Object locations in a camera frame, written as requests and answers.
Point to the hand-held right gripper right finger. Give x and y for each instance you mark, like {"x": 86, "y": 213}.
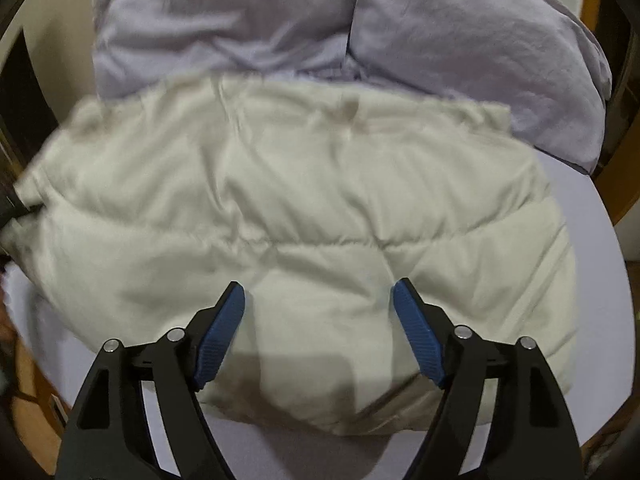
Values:
{"x": 417, "y": 335}

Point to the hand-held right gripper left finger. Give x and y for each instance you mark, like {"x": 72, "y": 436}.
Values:
{"x": 220, "y": 335}

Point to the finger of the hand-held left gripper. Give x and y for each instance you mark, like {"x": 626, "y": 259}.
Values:
{"x": 12, "y": 210}

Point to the white puffer jacket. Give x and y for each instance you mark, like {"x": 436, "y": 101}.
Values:
{"x": 300, "y": 200}

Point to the bed with lavender sheet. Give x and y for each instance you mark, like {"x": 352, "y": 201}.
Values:
{"x": 592, "y": 260}

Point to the lavender pillow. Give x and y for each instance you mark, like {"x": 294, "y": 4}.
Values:
{"x": 480, "y": 50}
{"x": 215, "y": 15}

